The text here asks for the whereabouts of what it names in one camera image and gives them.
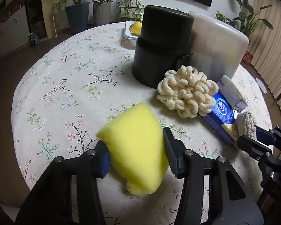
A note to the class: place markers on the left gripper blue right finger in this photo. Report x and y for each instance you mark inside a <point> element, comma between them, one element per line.
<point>175,150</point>

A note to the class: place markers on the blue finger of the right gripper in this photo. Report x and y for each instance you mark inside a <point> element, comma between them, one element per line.
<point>254,149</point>
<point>264,136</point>

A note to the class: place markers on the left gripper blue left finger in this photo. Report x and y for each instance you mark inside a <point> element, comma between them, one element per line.
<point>102,163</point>

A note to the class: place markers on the beige knitted cloth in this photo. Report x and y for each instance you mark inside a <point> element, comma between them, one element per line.
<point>246,125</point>

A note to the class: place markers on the yellow rectangular sponge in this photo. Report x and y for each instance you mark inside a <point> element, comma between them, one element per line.
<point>135,142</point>

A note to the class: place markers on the cream chenille loop scrubber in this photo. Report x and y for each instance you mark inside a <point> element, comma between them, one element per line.
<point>188,92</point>

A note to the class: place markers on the yellow egg-shaped sponge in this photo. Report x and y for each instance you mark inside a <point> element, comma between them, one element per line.
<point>135,28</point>

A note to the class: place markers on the light blue tissue pack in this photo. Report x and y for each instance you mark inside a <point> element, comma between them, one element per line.
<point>232,94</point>

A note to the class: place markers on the white round robot vacuum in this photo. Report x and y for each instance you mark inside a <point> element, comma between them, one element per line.
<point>262,86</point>

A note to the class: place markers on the floral white tablecloth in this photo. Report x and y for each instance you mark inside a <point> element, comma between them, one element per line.
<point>86,81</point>

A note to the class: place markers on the beige curtain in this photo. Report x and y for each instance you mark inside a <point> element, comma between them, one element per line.
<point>265,45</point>

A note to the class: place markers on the translucent plastic storage box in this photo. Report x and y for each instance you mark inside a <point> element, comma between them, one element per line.
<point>216,48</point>

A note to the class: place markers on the black cylindrical container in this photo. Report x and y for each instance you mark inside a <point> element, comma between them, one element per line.
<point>163,44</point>

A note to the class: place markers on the white plastic tray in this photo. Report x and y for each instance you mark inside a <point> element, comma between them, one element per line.
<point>128,34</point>

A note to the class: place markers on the bird of paradise plant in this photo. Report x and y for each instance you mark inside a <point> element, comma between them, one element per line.
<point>248,18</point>

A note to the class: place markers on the small blue patterned box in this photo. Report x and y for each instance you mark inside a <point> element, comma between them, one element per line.
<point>33,39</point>

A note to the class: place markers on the dark blue square planter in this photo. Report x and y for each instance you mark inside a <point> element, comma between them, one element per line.
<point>78,16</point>

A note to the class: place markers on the white ribbed planter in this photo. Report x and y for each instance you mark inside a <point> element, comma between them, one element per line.
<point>102,13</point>

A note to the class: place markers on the trailing pothos plant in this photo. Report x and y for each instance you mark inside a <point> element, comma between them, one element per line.
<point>129,9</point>

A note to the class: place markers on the white cabinet wall unit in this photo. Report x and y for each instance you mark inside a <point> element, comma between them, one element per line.
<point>14,29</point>

